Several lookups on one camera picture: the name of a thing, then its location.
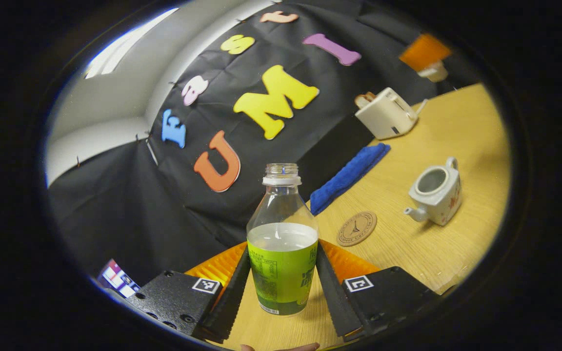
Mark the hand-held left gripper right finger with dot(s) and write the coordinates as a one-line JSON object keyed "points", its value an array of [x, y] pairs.
{"points": [[334, 297]]}

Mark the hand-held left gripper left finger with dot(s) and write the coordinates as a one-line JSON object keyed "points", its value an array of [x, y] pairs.
{"points": [[232, 297]]}

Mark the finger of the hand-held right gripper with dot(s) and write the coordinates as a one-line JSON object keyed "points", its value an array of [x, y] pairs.
{"points": [[425, 51]]}

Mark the green label water bottle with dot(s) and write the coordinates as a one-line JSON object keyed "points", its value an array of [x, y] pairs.
{"points": [[281, 278]]}

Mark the round cork coaster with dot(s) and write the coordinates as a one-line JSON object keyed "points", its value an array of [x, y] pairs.
{"points": [[356, 229]]}

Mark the white ceramic teacup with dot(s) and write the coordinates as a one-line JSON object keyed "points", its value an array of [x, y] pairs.
{"points": [[439, 200]]}

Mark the white toaster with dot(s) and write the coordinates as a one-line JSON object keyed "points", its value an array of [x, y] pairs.
{"points": [[388, 117]]}

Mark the toast bread slice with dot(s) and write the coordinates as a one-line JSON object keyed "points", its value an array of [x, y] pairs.
{"points": [[363, 100]]}

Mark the computer monitor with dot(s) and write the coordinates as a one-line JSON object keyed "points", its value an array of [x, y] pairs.
{"points": [[117, 280]]}

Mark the blue towel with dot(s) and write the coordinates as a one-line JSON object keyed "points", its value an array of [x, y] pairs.
{"points": [[349, 178]]}

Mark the black backdrop cloth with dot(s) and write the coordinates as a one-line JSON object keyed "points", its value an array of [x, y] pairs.
{"points": [[115, 209]]}

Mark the ceiling light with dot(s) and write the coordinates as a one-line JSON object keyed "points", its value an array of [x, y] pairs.
{"points": [[125, 46]]}

